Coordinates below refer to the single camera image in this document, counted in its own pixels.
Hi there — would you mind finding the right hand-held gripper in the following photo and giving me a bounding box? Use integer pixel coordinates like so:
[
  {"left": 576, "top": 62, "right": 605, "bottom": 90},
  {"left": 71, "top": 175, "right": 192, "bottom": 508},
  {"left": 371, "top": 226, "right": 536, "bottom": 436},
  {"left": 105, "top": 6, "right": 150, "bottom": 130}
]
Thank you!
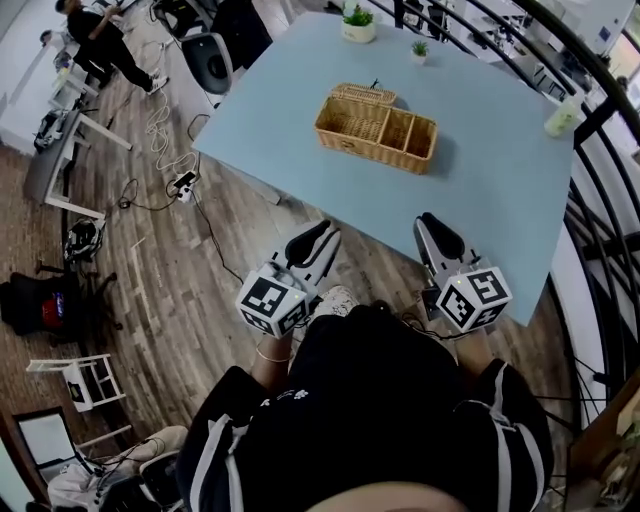
[{"left": 413, "top": 212, "right": 514, "bottom": 334}]

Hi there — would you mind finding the white step stool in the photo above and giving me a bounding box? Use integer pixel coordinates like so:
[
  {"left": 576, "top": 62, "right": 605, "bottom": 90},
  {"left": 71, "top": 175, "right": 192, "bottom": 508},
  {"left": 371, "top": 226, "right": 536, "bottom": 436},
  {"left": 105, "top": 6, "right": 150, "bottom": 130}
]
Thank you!
[{"left": 25, "top": 353, "right": 128, "bottom": 414}]

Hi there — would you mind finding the black adapter with cable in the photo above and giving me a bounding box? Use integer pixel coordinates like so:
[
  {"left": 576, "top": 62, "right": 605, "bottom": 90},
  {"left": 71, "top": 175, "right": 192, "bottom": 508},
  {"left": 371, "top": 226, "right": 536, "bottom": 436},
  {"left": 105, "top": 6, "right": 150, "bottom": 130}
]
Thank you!
[{"left": 117, "top": 178, "right": 177, "bottom": 212}]

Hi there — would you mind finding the white power strip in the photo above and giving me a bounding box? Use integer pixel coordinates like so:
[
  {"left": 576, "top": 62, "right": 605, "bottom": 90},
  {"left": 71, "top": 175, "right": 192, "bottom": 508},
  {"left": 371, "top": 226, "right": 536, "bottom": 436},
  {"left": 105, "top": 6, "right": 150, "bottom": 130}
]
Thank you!
[{"left": 169, "top": 169, "right": 199, "bottom": 206}]

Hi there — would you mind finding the large potted plant white pot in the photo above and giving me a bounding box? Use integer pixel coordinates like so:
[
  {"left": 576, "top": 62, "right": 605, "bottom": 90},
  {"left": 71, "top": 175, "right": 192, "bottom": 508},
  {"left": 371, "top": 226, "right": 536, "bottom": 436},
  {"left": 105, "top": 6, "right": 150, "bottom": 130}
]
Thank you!
[{"left": 341, "top": 2, "right": 377, "bottom": 45}]

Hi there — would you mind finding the person's left forearm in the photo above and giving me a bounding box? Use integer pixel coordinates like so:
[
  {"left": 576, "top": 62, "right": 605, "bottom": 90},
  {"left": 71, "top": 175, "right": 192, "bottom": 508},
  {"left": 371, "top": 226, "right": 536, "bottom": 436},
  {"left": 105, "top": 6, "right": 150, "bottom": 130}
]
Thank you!
[{"left": 254, "top": 334, "right": 294, "bottom": 389}]

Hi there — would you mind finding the white board with black frame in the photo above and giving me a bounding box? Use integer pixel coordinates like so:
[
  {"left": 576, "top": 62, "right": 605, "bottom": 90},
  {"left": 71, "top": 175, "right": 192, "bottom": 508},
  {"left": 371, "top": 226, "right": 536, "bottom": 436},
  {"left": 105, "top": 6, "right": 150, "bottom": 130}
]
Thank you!
[{"left": 12, "top": 407, "right": 84, "bottom": 474}]

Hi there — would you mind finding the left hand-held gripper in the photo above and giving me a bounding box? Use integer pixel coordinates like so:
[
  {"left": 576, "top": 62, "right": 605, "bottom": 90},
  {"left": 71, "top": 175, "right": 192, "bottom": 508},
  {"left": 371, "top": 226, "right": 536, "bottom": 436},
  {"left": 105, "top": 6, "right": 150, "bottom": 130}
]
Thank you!
[{"left": 235, "top": 218, "right": 343, "bottom": 340}]

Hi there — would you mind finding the white coiled cable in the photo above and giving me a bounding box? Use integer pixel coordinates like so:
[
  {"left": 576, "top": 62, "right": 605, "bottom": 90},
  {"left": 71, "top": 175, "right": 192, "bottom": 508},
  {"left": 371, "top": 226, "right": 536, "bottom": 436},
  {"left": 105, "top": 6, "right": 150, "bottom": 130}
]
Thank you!
[{"left": 145, "top": 87, "right": 199, "bottom": 174}]

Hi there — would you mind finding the grey desk with white legs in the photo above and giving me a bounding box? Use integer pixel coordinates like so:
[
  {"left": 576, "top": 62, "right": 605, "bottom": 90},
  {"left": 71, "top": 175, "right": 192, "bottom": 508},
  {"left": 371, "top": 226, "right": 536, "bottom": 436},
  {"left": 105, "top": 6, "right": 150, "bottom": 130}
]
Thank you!
[{"left": 24, "top": 107, "right": 134, "bottom": 222}]

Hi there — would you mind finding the black tripod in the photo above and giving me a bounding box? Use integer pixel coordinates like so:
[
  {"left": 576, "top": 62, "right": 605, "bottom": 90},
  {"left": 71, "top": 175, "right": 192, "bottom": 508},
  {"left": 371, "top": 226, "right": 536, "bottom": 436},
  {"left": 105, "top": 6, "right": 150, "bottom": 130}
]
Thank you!
[{"left": 37, "top": 259, "right": 124, "bottom": 347}]

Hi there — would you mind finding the pale green bottle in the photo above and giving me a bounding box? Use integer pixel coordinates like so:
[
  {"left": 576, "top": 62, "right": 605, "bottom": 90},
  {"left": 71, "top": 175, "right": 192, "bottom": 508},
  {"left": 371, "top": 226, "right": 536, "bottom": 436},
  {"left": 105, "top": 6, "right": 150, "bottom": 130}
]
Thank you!
[{"left": 543, "top": 94, "right": 586, "bottom": 138}]

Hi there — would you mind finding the black office chair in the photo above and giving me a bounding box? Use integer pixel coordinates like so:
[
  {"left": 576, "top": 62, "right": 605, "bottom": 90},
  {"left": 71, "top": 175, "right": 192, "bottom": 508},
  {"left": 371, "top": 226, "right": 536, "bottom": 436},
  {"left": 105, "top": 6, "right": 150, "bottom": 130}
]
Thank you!
[{"left": 212, "top": 0, "right": 274, "bottom": 69}]

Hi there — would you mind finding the person's right forearm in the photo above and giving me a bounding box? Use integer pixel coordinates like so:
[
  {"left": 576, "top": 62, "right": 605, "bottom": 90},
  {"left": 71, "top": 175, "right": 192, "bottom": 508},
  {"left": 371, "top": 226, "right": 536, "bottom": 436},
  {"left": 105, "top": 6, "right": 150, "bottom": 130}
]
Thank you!
[{"left": 452, "top": 332, "right": 494, "bottom": 377}]

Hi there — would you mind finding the black metal railing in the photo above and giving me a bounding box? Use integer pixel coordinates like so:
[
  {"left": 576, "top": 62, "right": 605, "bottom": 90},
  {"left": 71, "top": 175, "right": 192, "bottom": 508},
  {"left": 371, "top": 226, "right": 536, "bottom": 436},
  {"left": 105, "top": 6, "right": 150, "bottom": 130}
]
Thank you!
[{"left": 364, "top": 0, "right": 640, "bottom": 451}]

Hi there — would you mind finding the person's torso in black top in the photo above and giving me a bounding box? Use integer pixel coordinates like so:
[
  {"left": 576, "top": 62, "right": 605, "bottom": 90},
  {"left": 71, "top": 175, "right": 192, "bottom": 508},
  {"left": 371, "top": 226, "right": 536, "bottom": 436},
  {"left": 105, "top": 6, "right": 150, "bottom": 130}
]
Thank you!
[{"left": 174, "top": 302, "right": 556, "bottom": 512}]

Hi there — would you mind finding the brown wooden cabinet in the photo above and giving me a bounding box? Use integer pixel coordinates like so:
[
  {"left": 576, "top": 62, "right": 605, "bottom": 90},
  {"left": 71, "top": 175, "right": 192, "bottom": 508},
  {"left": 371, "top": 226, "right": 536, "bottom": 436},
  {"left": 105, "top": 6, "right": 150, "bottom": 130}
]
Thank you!
[{"left": 569, "top": 384, "right": 640, "bottom": 512}]

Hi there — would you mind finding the black backpack with red patch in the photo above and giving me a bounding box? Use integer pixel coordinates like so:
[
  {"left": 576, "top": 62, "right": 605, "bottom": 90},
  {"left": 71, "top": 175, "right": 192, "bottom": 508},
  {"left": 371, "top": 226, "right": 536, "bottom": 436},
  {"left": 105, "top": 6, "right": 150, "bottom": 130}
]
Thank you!
[{"left": 0, "top": 272, "right": 84, "bottom": 337}]

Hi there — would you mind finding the long black floor cable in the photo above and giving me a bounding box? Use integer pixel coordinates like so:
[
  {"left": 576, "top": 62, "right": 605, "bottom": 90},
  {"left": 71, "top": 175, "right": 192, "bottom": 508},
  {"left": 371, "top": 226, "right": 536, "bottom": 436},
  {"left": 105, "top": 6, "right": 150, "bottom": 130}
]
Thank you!
[{"left": 192, "top": 199, "right": 247, "bottom": 287}]

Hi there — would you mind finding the black and white helmet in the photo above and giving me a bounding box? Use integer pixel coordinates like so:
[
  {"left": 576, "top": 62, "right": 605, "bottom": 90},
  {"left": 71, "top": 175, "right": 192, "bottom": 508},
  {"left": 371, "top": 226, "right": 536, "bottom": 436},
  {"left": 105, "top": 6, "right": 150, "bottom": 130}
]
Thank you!
[{"left": 63, "top": 218, "right": 107, "bottom": 263}]

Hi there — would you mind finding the woven wicker basket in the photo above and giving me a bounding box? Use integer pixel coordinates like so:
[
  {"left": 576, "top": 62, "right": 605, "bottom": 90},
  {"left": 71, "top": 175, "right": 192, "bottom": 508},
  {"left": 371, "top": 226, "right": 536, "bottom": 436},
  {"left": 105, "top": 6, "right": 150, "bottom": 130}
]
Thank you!
[{"left": 313, "top": 82, "right": 439, "bottom": 176}]

